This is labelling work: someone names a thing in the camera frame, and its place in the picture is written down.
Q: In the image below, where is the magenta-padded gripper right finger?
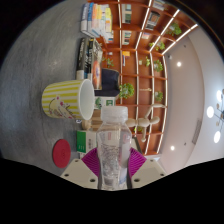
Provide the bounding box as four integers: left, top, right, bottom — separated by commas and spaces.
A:
128, 147, 167, 190

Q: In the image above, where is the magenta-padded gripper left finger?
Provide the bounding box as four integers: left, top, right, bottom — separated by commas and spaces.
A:
60, 147, 101, 190

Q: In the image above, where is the clear white-capped water bottle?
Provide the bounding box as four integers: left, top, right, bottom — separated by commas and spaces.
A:
95, 105, 133, 192

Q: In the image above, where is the flat round red coaster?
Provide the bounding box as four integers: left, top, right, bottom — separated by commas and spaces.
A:
52, 138, 72, 169

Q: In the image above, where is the small green and white box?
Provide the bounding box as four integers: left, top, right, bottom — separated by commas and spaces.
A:
75, 129, 98, 155

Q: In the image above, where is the wooden artist mannequin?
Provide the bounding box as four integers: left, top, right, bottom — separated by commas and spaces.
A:
81, 103, 167, 143

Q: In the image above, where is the ceiling air vent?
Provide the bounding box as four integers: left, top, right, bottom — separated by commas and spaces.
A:
191, 118, 203, 145

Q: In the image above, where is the yellow striped white mug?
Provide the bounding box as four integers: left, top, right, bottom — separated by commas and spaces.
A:
41, 78, 96, 124

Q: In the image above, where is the green and white drink carton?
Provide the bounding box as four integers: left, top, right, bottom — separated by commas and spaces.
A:
94, 95, 117, 110

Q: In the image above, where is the branched ceiling lamp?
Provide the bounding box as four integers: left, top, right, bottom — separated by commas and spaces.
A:
205, 88, 224, 144

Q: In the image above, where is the orange wooden shelf unit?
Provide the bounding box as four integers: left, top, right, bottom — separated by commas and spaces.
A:
87, 0, 199, 156

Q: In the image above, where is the dark blue chair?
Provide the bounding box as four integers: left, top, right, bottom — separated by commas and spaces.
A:
100, 68, 121, 98

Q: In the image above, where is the stack of dark books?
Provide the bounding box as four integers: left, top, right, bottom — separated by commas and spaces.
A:
75, 36, 104, 91

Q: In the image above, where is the stack of colourful books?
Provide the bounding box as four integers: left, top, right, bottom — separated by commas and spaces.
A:
80, 2, 114, 44

